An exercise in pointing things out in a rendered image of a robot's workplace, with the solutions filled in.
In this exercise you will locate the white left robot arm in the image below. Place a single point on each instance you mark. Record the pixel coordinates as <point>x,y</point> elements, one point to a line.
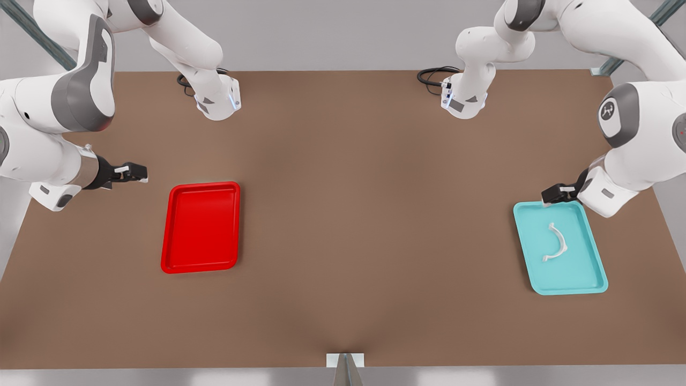
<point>638,134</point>

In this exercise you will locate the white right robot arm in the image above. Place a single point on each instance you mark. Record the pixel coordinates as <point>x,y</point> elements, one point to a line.
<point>80,80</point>

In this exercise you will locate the white curved pipe clamp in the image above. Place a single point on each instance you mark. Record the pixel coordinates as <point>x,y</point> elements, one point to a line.
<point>556,242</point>

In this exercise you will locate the light blue rectangular tray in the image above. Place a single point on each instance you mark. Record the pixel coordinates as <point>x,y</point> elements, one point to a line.
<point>560,247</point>

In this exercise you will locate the red rectangular tray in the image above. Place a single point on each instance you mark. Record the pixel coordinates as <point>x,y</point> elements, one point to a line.
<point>201,227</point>

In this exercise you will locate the silver frame post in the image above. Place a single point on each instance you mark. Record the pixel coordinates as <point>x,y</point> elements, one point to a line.
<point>635,37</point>
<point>37,33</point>
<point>345,370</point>

